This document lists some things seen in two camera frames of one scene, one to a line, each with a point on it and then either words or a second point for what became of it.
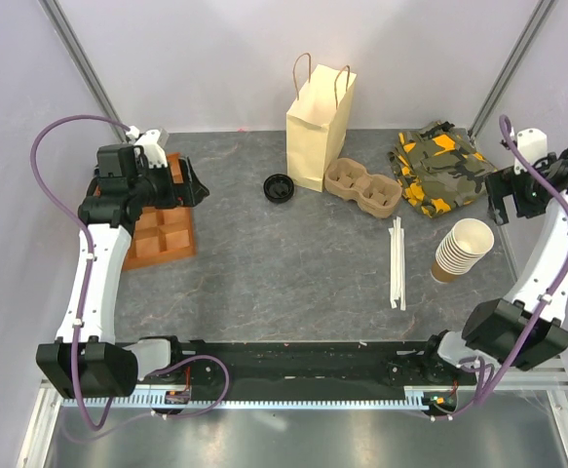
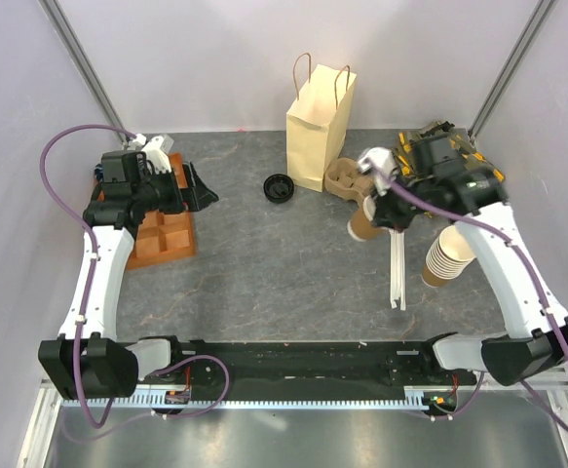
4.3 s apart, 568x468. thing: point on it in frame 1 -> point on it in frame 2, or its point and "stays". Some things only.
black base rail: x=316 y=370 stays
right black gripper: x=506 y=182 -> x=384 y=214
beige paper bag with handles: x=316 y=124 stays
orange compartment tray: x=162 y=234 stays
